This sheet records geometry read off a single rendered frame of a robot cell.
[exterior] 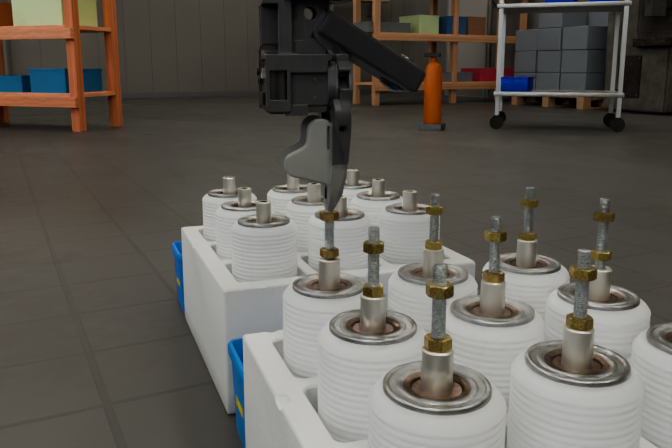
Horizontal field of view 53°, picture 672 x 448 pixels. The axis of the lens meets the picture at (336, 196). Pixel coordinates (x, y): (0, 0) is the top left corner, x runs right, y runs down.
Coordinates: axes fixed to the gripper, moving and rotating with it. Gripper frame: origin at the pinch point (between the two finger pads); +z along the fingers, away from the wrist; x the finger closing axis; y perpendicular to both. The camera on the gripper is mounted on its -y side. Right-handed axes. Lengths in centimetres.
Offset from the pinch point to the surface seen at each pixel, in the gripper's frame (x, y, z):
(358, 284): 0.6, -2.2, 9.2
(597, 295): 9.4, -23.7, 8.9
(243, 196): -41.4, 6.5, 7.5
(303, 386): 7.2, 4.6, 16.5
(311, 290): 1.7, 2.9, 9.1
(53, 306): -73, 43, 34
